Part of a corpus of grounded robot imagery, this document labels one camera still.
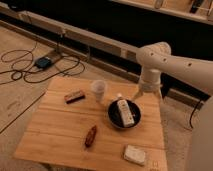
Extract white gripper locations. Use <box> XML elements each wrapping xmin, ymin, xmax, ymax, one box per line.
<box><xmin>133</xmin><ymin>67</ymin><xmax>163</xmax><ymax>102</ymax></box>

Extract white sponge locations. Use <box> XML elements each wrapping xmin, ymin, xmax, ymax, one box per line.
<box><xmin>123</xmin><ymin>145</ymin><xmax>146</xmax><ymax>165</ymax></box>

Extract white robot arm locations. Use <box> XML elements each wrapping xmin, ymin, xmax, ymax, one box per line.
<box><xmin>136</xmin><ymin>42</ymin><xmax>213</xmax><ymax>171</ymax></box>

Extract black bowl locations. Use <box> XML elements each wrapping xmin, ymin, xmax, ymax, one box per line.
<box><xmin>108</xmin><ymin>100</ymin><xmax>141</xmax><ymax>129</ymax></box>

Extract red sausage toy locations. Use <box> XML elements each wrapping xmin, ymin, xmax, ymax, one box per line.
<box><xmin>85</xmin><ymin>126</ymin><xmax>97</xmax><ymax>148</ymax></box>

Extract brown chocolate bar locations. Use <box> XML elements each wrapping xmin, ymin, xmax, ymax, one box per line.
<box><xmin>64</xmin><ymin>90</ymin><xmax>85</xmax><ymax>104</ymax></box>

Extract blue power adapter box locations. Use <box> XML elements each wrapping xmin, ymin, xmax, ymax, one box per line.
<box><xmin>35</xmin><ymin>57</ymin><xmax>52</xmax><ymax>69</ymax></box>

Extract black cable at right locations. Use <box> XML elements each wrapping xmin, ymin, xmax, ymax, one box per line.
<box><xmin>188</xmin><ymin>98</ymin><xmax>204</xmax><ymax>130</ymax></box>

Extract black floor cables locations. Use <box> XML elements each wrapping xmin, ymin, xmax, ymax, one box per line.
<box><xmin>0</xmin><ymin>33</ymin><xmax>86</xmax><ymax>85</ymax></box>

